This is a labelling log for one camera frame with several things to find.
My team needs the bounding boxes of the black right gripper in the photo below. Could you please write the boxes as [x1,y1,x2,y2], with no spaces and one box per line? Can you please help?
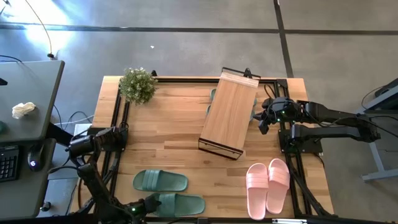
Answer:
[252,96,301,136]

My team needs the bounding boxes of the wooden shelf black metal frame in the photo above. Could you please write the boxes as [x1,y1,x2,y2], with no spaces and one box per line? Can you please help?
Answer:
[198,66,262,161]

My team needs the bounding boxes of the pink rubber slide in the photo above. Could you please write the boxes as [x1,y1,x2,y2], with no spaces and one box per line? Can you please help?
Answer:
[245,162,270,221]
[266,157,291,215]

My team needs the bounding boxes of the white power strip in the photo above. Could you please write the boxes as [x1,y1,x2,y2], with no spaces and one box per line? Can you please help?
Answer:
[73,123,93,138]

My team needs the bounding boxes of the dark gray office desk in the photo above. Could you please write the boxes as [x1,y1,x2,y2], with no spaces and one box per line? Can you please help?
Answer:
[0,138,57,220]

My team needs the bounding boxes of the black computer mouse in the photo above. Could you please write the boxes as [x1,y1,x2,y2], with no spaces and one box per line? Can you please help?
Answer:
[27,144,45,172]

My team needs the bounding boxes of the potted plant black pot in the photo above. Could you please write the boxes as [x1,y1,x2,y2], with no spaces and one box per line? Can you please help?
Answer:
[118,67,159,106]

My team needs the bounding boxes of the gray metal table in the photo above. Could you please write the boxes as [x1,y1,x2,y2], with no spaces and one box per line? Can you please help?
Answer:
[360,77,398,183]

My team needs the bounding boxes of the black computer keyboard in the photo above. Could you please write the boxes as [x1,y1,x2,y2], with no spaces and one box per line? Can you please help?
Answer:
[0,145,21,184]

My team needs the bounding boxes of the crumpled white tissue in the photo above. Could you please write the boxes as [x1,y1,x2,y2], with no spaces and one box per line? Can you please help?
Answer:
[11,101,37,120]

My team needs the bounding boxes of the black aluminium rig frame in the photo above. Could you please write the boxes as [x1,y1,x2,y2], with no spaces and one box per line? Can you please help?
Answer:
[70,76,335,224]

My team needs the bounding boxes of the silver frame bracket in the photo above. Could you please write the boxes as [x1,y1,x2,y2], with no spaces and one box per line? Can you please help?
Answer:
[272,218,308,224]

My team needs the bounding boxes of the thin floor cable with plug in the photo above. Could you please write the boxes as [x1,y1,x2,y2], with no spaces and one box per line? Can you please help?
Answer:
[24,0,56,60]

